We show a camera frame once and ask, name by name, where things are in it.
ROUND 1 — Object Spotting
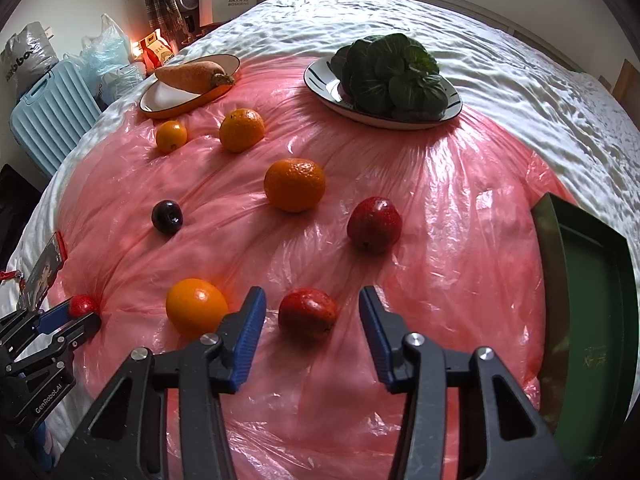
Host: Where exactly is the small red tomato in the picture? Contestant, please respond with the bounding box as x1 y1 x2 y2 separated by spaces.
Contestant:
68 295 96 320

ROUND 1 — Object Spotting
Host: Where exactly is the smooth orange front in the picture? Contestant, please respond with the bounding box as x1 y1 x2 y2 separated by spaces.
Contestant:
165 278 229 339

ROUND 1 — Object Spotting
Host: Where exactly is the dark purple plum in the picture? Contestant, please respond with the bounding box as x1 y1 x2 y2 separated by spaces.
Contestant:
151 200 183 236

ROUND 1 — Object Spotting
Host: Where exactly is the red apple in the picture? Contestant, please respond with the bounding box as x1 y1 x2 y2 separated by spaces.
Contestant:
347 196 402 254
278 288 338 344

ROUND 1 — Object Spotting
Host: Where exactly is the small orange mandarin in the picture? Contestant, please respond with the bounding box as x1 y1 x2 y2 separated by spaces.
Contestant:
155 120 189 154

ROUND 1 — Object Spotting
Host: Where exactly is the pink plastic sheet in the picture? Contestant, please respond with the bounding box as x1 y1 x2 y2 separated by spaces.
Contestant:
49 58 564 479

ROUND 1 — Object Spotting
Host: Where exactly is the green rectangular tray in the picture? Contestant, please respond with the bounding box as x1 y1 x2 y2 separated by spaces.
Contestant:
532 193 639 479

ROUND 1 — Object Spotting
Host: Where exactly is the light blue suitcase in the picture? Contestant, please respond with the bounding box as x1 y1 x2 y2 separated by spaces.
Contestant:
10 60 101 178

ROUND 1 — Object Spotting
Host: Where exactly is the orange oval dish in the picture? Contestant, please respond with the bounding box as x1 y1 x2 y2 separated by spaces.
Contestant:
139 54 240 119

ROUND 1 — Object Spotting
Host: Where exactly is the grey printed bag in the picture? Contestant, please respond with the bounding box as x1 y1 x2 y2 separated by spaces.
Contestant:
1 22 58 101

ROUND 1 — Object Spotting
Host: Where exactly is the clear blue plastic bag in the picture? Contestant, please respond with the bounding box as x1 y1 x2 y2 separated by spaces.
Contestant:
63 13 145 107

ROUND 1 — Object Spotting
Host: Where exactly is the orange snack packet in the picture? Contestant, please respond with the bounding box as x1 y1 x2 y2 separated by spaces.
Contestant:
139 28 175 72

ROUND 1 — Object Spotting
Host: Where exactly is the white bed sheet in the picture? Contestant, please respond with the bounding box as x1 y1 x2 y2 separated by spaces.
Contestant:
10 0 639 454

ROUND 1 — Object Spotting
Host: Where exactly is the black white striped plate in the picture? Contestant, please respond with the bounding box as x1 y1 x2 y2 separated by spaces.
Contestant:
304 56 463 131

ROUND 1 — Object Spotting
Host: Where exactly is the green leafy vegetable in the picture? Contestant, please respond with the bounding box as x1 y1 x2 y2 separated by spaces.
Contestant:
329 32 448 122

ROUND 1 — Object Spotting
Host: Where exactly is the photo card red frame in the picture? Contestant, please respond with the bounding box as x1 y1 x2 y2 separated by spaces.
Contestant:
17 231 67 311

